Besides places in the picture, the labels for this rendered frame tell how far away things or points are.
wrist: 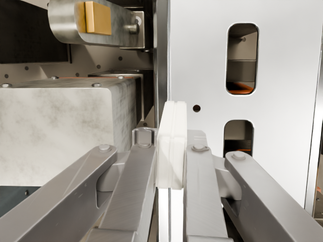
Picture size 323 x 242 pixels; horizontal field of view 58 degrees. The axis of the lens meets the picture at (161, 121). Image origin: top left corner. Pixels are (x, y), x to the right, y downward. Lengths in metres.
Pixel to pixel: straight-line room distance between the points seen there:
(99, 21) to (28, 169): 0.13
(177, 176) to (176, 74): 0.18
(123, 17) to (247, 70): 0.23
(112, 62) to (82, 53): 0.06
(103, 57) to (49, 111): 0.42
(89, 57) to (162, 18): 0.35
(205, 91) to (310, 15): 0.13
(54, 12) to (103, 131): 0.09
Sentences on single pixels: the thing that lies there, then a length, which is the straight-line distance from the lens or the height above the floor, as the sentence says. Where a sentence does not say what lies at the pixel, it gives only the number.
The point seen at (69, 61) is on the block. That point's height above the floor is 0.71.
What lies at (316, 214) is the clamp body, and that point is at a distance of 0.63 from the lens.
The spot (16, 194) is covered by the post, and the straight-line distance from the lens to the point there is 0.48.
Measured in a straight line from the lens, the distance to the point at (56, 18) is 0.23.
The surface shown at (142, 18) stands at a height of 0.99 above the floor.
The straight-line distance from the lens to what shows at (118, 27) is 0.29.
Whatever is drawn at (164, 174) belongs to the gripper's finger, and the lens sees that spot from 0.15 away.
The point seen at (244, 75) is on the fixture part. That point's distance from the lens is 0.46.
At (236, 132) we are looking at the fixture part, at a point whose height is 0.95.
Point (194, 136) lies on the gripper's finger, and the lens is 0.17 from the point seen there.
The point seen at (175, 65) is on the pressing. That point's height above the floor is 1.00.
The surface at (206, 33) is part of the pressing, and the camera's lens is 0.32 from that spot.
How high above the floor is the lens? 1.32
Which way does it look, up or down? 77 degrees down
